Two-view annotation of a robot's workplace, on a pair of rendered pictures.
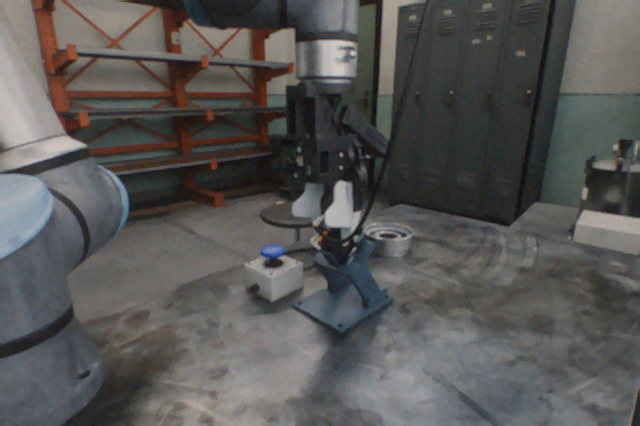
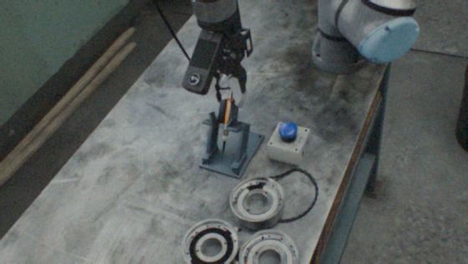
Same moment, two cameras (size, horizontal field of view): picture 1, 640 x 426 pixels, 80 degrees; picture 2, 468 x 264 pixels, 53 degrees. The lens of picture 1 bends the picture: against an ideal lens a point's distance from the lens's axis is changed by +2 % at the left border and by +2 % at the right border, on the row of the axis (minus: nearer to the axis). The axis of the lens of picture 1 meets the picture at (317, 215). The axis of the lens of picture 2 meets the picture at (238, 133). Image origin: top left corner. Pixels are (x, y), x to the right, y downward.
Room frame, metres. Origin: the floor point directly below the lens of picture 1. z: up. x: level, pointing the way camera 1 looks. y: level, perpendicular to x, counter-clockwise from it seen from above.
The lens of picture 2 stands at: (1.21, -0.14, 1.58)
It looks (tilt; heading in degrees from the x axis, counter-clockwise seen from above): 47 degrees down; 170
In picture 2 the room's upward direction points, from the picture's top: 12 degrees counter-clockwise
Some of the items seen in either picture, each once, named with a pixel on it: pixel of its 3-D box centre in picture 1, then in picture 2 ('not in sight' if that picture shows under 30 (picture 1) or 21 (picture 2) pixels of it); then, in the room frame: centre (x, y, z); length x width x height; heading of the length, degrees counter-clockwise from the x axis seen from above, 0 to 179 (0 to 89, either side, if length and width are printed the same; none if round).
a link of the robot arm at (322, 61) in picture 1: (327, 65); (211, 2); (0.50, -0.01, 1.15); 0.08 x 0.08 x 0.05
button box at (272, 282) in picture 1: (271, 275); (290, 141); (0.58, 0.08, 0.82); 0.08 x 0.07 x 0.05; 136
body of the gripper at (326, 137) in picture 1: (321, 133); (223, 38); (0.49, -0.01, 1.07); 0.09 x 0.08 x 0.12; 135
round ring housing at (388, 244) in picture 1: (387, 239); (211, 249); (0.76, -0.15, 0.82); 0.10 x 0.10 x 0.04
